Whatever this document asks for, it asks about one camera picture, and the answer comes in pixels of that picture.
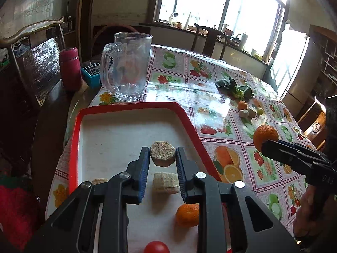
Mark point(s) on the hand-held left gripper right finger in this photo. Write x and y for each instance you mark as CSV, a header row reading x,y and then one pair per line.
x,y
181,174

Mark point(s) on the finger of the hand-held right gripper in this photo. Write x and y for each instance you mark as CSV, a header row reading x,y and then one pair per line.
x,y
302,150
287,156

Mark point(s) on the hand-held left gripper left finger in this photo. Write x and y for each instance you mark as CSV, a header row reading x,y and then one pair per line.
x,y
144,174

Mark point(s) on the corn cob piece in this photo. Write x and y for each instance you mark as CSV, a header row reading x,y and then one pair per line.
x,y
243,113
165,182
260,111
162,153
252,112
99,181

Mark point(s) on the orange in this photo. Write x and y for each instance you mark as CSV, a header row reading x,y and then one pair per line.
x,y
242,105
187,214
265,134

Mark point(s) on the red rimmed white tray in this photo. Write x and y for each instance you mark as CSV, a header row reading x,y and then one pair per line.
x,y
113,137

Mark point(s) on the red tomato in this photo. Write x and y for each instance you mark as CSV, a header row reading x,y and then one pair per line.
x,y
156,247

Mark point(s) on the person's right hand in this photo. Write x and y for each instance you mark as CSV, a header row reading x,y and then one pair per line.
x,y
308,208

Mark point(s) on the carved wooden chair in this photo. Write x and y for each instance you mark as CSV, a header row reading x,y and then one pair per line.
x,y
314,126

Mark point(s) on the beige refrigerator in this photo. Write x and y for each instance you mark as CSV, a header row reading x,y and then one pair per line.
x,y
297,66

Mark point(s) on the leafy green vegetable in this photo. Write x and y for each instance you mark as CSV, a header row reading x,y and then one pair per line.
x,y
235,88

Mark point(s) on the clear glass mug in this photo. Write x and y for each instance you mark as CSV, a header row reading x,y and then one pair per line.
x,y
129,66

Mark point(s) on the blue electronic device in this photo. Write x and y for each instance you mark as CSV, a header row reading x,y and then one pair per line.
x,y
90,75

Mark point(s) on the white thermos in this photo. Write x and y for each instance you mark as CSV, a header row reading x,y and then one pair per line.
x,y
244,41

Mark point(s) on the dark kettle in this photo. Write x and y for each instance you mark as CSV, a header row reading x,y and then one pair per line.
x,y
236,41

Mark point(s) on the red thermos bottle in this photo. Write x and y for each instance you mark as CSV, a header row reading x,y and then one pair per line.
x,y
69,68

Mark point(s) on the red cloth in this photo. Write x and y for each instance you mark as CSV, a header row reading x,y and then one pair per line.
x,y
15,213

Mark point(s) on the dark wooden chair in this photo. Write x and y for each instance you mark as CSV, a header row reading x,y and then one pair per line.
x,y
209,40

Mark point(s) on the white spray bottle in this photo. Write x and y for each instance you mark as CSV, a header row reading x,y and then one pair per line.
x,y
225,29

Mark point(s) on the round back wooden chair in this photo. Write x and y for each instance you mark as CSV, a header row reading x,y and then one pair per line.
x,y
105,35

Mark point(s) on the silver foil bag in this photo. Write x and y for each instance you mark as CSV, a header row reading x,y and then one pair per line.
x,y
42,66

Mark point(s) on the curved back wooden chair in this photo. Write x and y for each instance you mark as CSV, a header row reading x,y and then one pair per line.
x,y
29,30

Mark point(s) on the wooden wall shelf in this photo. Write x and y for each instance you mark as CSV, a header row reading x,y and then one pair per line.
x,y
325,58

